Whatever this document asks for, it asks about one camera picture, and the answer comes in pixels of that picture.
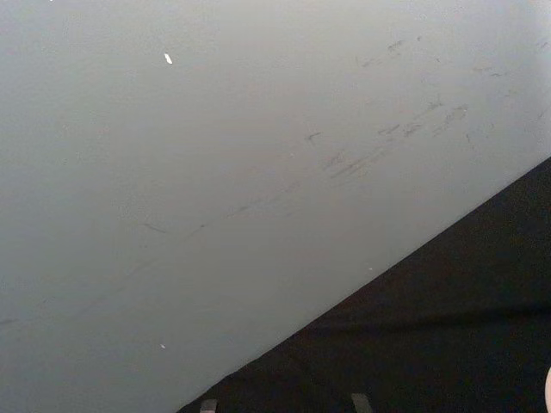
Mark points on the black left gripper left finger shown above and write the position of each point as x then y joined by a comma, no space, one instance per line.
208,406

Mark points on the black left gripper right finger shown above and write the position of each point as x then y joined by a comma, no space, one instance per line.
360,404

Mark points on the black table cloth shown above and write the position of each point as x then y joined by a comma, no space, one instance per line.
439,327

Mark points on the roll of white tape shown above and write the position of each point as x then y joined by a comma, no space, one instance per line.
548,393

